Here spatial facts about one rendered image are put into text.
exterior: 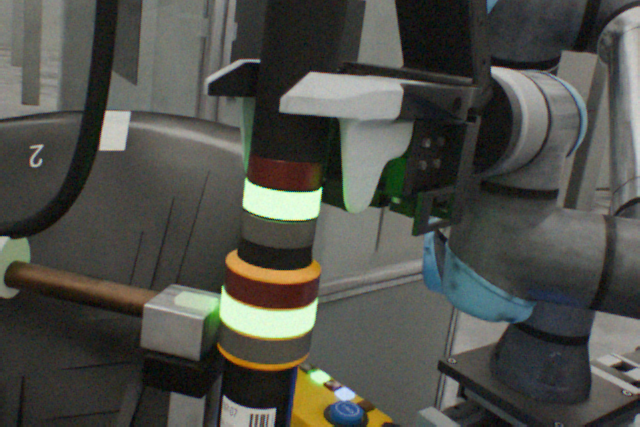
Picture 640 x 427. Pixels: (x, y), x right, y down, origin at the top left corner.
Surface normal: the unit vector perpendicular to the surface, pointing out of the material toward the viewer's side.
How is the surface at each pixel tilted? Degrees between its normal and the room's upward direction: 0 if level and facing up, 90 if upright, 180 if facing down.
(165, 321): 90
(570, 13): 107
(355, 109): 90
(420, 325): 90
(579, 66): 90
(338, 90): 42
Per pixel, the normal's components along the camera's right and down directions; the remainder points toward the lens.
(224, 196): 0.13, -0.57
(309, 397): 0.13, -0.97
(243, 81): 0.71, 0.24
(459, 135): -0.61, 0.09
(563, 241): -0.15, -0.33
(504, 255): -0.25, 0.18
